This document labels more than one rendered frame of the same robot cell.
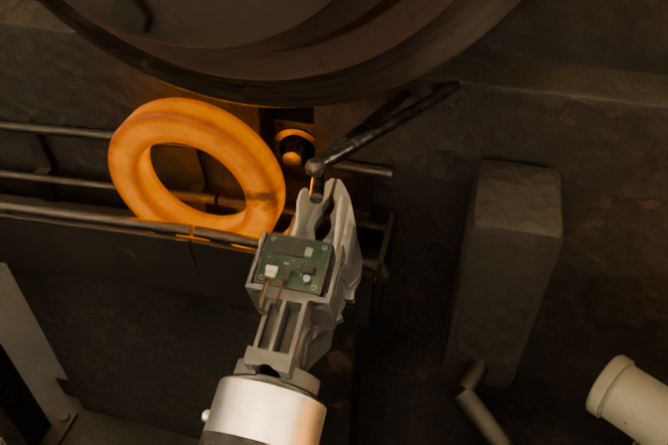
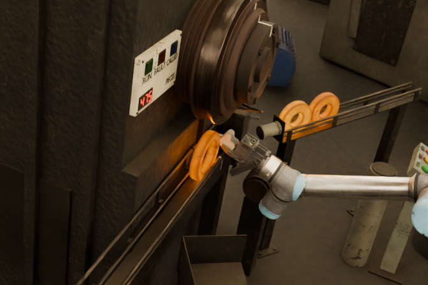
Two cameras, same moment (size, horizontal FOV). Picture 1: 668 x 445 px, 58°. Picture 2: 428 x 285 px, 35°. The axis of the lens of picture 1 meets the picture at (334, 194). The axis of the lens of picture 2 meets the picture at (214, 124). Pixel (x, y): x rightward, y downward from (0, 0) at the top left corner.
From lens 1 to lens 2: 2.31 m
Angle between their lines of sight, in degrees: 68
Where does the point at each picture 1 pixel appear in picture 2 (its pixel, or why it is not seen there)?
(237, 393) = (271, 161)
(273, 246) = (246, 140)
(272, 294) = (255, 146)
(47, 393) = not seen: outside the picture
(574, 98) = not seen: hidden behind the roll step
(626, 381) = (265, 127)
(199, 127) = (215, 134)
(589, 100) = not seen: hidden behind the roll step
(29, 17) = (162, 145)
